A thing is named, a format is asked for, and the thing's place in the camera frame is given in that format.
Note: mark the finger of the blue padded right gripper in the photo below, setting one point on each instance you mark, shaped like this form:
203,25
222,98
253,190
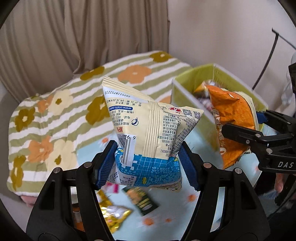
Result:
243,135
261,117

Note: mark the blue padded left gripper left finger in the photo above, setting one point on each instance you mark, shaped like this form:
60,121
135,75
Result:
105,163

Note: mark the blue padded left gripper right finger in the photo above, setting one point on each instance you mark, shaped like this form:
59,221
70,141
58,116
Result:
184,155

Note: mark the pink snack bag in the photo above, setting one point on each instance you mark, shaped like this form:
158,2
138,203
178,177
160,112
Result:
111,188

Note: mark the cream blue snack bag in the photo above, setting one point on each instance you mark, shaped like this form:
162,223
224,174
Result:
150,135

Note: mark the gold foil snack packet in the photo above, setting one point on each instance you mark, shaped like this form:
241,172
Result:
114,215

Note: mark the dark green cracker packet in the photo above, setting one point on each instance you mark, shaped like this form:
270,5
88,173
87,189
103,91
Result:
140,199

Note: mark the person's right hand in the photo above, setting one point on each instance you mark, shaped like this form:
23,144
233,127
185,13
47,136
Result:
279,182

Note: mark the green cardboard box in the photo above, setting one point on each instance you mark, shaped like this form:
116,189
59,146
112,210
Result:
223,99

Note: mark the green striped floral quilt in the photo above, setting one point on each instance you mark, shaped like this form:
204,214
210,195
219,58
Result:
47,131

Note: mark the black curved stand pole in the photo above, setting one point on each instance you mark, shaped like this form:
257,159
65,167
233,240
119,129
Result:
277,36

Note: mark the beige pleated curtain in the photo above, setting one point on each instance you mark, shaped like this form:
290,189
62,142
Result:
44,44

